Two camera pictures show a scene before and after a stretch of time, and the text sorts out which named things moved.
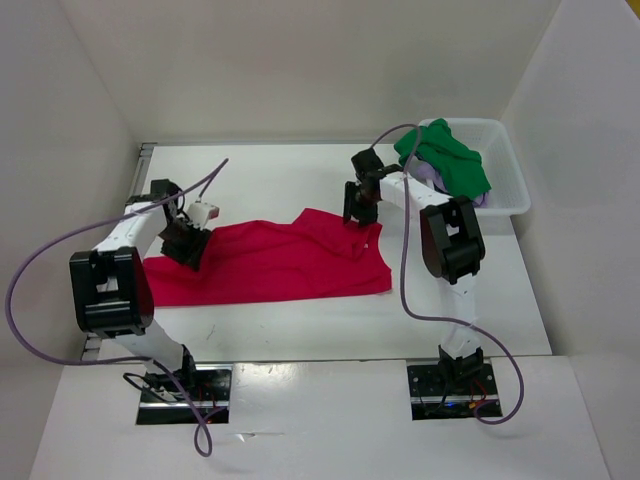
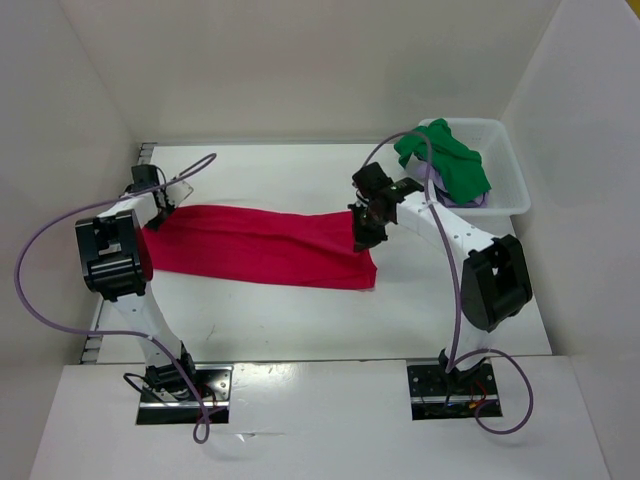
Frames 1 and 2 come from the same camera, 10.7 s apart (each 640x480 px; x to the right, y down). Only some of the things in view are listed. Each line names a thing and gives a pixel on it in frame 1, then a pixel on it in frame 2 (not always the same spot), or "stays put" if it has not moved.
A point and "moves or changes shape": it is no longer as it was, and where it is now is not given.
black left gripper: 191,254 to 169,208
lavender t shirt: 429,173 stays put
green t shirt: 459,167 stays put
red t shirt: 298,253 moves or changes shape
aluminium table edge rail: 92,341 stays put
